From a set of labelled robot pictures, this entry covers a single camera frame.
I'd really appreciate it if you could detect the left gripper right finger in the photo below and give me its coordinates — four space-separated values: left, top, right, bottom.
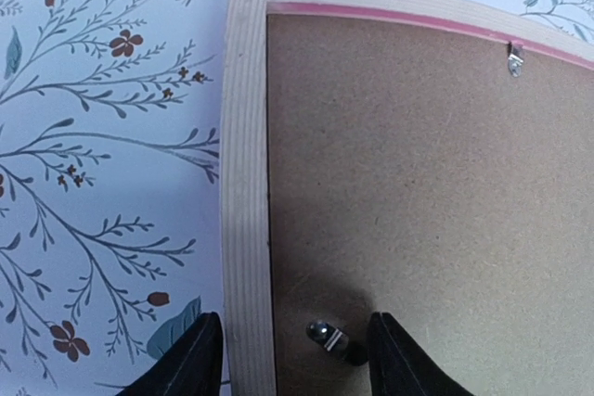
367 312 471 396

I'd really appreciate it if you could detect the pink wooden picture frame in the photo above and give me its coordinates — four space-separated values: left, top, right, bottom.
220 0 593 395

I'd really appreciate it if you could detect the brown backing board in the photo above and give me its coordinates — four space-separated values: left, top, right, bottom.
267 15 593 395

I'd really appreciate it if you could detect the floral table mat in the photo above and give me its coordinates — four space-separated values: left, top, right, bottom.
1 0 593 395

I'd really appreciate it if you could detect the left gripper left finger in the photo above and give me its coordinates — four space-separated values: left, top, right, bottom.
118 313 223 396

